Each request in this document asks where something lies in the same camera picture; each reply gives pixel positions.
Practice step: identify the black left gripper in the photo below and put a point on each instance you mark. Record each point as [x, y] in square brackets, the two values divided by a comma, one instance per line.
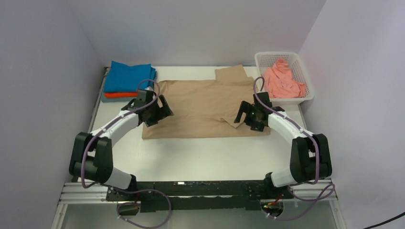
[162, 112]

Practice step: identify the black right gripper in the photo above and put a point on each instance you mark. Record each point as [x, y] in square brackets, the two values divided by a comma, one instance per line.
[246, 108]

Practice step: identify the beige t shirt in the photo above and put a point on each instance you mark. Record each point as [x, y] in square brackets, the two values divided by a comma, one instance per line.
[206, 108]

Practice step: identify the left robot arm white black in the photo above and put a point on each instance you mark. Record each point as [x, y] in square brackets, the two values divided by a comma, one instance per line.
[92, 154]

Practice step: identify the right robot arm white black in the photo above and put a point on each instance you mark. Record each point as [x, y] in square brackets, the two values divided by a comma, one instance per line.
[309, 156]

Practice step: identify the pink t shirt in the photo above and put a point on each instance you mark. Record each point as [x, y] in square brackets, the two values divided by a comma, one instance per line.
[279, 81]

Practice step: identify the folded blue t shirt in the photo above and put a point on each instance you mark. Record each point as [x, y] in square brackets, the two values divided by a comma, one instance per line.
[123, 68]

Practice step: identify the folded orange t shirt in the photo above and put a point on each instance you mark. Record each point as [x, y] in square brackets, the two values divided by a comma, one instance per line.
[120, 94]

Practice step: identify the white plastic laundry basket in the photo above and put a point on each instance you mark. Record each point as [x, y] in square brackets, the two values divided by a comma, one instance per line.
[267, 59]

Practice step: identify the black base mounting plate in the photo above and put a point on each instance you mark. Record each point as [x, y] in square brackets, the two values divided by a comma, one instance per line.
[201, 195]

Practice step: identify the aluminium frame rail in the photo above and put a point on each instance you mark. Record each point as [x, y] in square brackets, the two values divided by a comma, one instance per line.
[73, 193]

